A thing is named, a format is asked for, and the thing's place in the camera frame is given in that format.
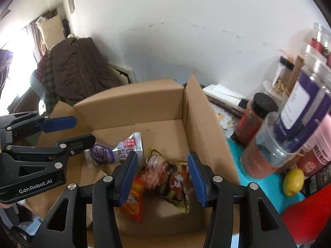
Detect large black pouch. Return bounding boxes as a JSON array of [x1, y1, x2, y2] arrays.
[[302, 165, 331, 197]]

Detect white framed panel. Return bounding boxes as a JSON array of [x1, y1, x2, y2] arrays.
[[107, 62, 133, 84]]

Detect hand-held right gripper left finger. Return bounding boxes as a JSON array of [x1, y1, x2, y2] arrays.
[[28, 151, 139, 248]]

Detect pink lidded jar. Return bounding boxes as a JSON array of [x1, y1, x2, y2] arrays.
[[295, 114, 331, 179]]

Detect clear jar red-brown powder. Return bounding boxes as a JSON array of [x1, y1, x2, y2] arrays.
[[242, 112, 298, 179]]

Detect teal table cover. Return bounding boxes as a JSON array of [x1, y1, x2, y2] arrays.
[[225, 137, 307, 213]]

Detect silver purple snack packet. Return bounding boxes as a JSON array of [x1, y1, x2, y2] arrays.
[[84, 132, 144, 169]]

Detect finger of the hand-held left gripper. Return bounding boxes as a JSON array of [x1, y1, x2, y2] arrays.
[[5, 134, 97, 162], [0, 111, 77, 146]]

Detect clear jar purple label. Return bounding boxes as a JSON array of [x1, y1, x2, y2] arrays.
[[274, 54, 331, 158]]

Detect red snack packet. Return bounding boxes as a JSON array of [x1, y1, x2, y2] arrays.
[[120, 172, 145, 224]]

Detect brown quilted jacket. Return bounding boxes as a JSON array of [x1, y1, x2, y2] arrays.
[[49, 37, 130, 106]]

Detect clear jar of sticks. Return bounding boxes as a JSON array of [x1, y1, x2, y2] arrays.
[[271, 55, 296, 96]]

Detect brown curtain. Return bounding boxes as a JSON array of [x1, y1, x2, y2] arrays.
[[26, 22, 47, 57]]

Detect white papers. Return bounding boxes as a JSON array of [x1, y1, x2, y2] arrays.
[[203, 84, 249, 135]]

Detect brown spice bottle black cap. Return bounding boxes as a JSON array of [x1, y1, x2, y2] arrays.
[[235, 92, 279, 148]]

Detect peanut snack packet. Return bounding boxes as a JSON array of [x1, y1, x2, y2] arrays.
[[140, 146, 193, 213]]

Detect yellow green fruit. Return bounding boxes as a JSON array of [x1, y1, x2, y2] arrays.
[[282, 168, 305, 196]]

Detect brown cardboard box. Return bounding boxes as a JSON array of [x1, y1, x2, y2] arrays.
[[24, 74, 241, 238]]

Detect red canister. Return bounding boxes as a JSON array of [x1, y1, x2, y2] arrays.
[[281, 186, 331, 248]]

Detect clear jar red contents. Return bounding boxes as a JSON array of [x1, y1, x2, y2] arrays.
[[305, 22, 331, 65]]

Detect beige board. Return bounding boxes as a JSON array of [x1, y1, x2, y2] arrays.
[[36, 14, 65, 49]]

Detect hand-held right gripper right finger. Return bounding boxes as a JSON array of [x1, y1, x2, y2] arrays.
[[187, 152, 298, 248]]

